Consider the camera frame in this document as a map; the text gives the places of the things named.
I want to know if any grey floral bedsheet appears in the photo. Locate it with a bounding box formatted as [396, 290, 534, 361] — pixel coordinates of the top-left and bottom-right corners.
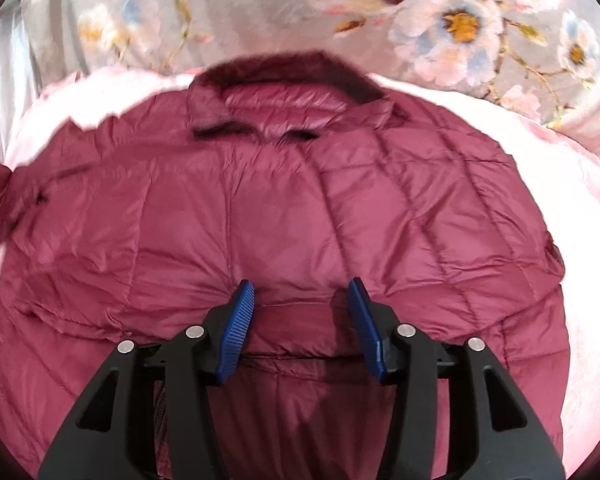
[0, 0, 600, 161]

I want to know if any pink printed blanket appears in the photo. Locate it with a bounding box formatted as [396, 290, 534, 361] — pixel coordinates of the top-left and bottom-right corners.
[0, 67, 600, 476]

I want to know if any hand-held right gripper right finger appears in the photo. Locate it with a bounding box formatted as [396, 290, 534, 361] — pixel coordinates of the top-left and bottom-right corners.
[346, 277, 567, 480]

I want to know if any maroon puffer jacket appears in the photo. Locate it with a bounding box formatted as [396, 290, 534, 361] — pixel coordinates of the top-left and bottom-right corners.
[0, 50, 571, 480]

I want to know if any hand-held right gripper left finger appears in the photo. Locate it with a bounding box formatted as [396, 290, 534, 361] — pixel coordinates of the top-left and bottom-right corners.
[37, 279, 256, 480]

